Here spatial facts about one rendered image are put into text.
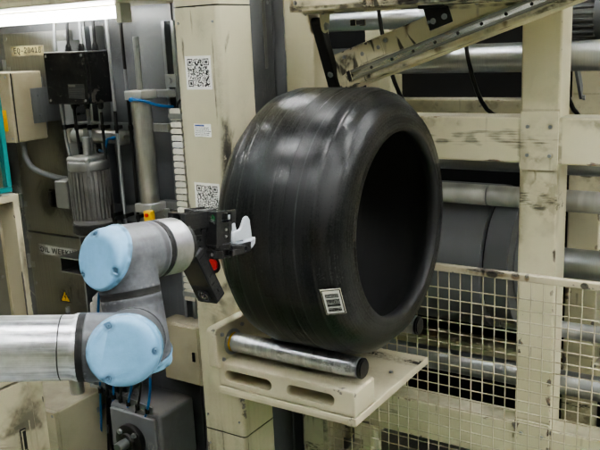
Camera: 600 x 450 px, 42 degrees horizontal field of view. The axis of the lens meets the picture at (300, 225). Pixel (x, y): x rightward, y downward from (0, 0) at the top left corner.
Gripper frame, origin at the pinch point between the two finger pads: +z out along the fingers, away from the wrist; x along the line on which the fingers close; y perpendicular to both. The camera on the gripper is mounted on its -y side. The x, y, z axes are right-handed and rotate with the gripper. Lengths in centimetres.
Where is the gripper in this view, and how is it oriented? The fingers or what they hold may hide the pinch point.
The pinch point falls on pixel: (248, 243)
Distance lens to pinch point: 144.5
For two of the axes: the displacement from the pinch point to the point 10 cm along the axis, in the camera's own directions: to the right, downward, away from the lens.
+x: -8.4, -0.9, 5.3
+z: 5.4, -1.0, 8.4
